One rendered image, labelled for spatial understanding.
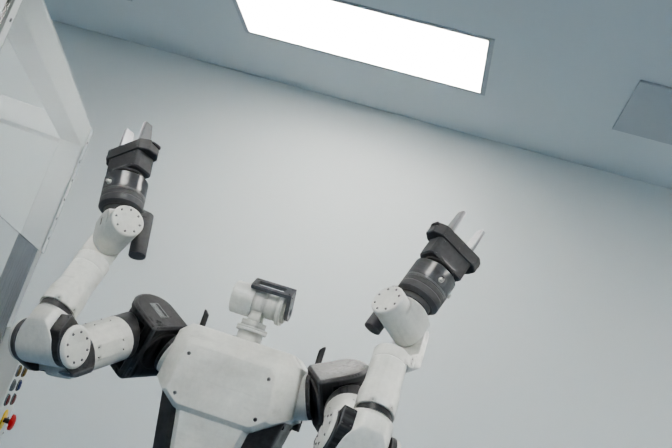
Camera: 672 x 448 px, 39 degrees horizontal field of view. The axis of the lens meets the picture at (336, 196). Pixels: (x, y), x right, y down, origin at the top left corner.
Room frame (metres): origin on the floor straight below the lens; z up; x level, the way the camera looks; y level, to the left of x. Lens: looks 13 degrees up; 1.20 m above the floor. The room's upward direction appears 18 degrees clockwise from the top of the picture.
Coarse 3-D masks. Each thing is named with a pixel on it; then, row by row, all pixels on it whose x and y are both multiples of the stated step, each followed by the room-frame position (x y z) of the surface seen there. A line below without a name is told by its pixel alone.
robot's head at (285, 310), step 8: (256, 280) 1.89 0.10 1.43; (264, 280) 1.90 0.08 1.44; (256, 288) 1.87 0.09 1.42; (264, 288) 1.87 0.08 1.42; (280, 288) 1.89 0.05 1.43; (288, 288) 1.89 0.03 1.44; (280, 296) 1.87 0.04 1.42; (288, 296) 1.86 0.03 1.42; (280, 304) 1.87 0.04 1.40; (288, 304) 1.87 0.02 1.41; (280, 312) 1.87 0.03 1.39; (288, 312) 1.88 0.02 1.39; (280, 320) 1.89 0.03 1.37; (288, 320) 1.91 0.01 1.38
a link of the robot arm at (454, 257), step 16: (432, 224) 1.76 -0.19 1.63; (432, 240) 1.76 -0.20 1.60; (448, 240) 1.74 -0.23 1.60; (432, 256) 1.74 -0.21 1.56; (448, 256) 1.74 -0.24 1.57; (464, 256) 1.75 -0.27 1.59; (416, 272) 1.72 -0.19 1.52; (432, 272) 1.71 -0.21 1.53; (448, 272) 1.72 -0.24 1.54; (464, 272) 1.75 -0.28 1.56; (448, 288) 1.73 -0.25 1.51
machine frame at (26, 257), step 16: (0, 0) 1.38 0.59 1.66; (16, 240) 2.34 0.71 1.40; (16, 256) 2.34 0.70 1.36; (32, 256) 2.35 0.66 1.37; (16, 272) 2.34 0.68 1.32; (32, 272) 2.39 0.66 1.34; (0, 288) 2.34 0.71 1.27; (16, 288) 2.35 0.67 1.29; (0, 304) 2.34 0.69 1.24; (16, 304) 2.36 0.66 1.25; (0, 320) 2.35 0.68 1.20; (0, 336) 2.35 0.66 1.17
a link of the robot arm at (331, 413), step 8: (336, 400) 1.77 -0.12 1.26; (344, 400) 1.76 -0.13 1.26; (352, 400) 1.76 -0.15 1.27; (328, 408) 1.78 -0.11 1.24; (336, 408) 1.74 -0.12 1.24; (328, 416) 1.63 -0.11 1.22; (336, 416) 1.59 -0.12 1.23; (328, 424) 1.60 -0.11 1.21; (336, 424) 1.58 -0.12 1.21; (320, 432) 1.63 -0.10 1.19; (328, 432) 1.58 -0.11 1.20; (320, 440) 1.60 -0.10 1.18; (328, 440) 1.58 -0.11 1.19; (392, 440) 1.61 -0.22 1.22
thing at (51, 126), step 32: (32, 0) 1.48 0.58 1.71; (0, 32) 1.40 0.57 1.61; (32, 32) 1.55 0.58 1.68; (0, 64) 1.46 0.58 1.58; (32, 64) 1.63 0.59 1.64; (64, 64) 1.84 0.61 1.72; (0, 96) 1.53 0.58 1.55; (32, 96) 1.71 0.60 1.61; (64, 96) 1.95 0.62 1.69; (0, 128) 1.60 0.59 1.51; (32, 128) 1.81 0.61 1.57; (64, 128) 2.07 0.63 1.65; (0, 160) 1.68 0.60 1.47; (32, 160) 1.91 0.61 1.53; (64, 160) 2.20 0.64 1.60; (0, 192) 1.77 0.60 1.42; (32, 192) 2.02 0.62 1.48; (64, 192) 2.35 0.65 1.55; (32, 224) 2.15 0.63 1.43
